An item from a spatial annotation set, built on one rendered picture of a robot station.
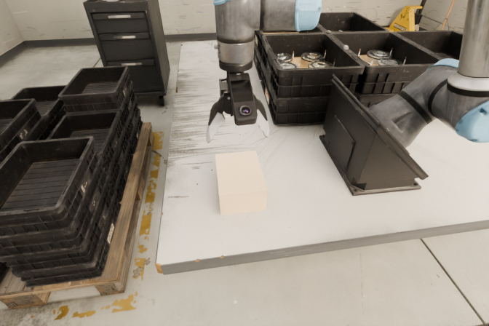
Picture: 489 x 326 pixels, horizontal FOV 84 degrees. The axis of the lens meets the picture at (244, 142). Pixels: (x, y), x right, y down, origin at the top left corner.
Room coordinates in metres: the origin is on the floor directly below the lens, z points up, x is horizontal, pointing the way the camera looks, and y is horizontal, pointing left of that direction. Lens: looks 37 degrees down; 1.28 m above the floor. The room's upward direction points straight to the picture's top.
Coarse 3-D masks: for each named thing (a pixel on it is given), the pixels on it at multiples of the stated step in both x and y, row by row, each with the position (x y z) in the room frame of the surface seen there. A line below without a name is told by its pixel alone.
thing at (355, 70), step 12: (264, 36) 1.21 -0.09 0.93; (276, 36) 1.23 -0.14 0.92; (276, 60) 0.94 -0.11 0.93; (276, 72) 0.87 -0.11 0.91; (288, 72) 0.85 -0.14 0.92; (300, 72) 0.85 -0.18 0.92; (312, 72) 0.85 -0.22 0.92; (324, 72) 0.86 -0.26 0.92; (336, 72) 0.86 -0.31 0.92; (348, 72) 0.86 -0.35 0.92; (360, 72) 0.87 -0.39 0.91
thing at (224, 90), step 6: (252, 60) 0.55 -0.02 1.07; (222, 66) 0.53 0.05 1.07; (228, 66) 0.52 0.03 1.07; (234, 66) 0.52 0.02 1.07; (240, 66) 0.52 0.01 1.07; (246, 66) 0.53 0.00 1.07; (252, 66) 0.55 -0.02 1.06; (228, 72) 0.55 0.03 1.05; (234, 72) 0.54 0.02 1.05; (240, 72) 0.54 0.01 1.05; (222, 84) 0.57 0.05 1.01; (222, 90) 0.54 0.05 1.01; (228, 90) 0.54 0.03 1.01; (222, 96) 0.53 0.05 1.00; (228, 96) 0.52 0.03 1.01; (228, 102) 0.52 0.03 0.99; (228, 108) 0.52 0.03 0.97
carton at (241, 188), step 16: (224, 160) 0.58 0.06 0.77; (240, 160) 0.58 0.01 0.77; (256, 160) 0.58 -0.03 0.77; (224, 176) 0.51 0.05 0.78; (240, 176) 0.51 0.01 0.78; (256, 176) 0.51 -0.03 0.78; (224, 192) 0.46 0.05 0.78; (240, 192) 0.46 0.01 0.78; (256, 192) 0.46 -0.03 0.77; (224, 208) 0.45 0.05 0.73; (240, 208) 0.45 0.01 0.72; (256, 208) 0.46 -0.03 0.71
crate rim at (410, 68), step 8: (360, 32) 1.28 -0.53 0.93; (368, 32) 1.28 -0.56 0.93; (376, 32) 1.28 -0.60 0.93; (384, 32) 1.28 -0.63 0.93; (392, 32) 1.28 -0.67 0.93; (336, 40) 1.16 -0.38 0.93; (416, 48) 1.07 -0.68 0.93; (432, 56) 0.98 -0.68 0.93; (408, 64) 0.90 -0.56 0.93; (416, 64) 0.90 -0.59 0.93; (424, 64) 0.90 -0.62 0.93; (432, 64) 0.90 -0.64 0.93; (368, 72) 0.87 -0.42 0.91; (376, 72) 0.87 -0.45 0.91; (384, 72) 0.88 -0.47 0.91; (392, 72) 0.88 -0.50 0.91; (400, 72) 0.88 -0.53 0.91; (408, 72) 0.88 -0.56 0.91
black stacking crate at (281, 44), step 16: (272, 48) 1.23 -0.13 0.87; (288, 48) 1.24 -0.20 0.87; (304, 48) 1.24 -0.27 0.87; (320, 48) 1.25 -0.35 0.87; (336, 48) 1.10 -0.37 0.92; (336, 64) 1.07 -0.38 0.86; (352, 64) 0.94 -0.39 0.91; (272, 80) 0.98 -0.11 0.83; (288, 80) 0.86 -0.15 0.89; (304, 80) 0.86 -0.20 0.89; (320, 80) 0.87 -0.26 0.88; (352, 80) 0.88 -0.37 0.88; (288, 96) 0.86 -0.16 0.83; (304, 96) 0.86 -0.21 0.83; (320, 96) 0.87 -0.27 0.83
